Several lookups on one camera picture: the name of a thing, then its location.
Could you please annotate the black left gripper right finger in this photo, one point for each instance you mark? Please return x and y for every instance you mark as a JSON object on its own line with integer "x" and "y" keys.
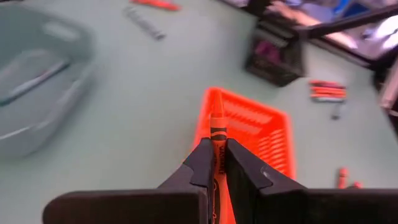
{"x": 295, "y": 205}

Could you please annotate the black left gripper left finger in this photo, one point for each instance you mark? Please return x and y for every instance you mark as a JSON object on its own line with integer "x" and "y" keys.
{"x": 140, "y": 205}

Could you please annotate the orange plastic basket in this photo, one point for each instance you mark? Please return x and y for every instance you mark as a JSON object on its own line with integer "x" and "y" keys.
{"x": 258, "y": 130}

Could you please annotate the teal plastic bin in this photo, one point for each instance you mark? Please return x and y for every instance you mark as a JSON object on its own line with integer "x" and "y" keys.
{"x": 37, "y": 124}

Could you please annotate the black plastic basket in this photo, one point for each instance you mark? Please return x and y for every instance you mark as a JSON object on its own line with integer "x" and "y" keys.
{"x": 280, "y": 71}

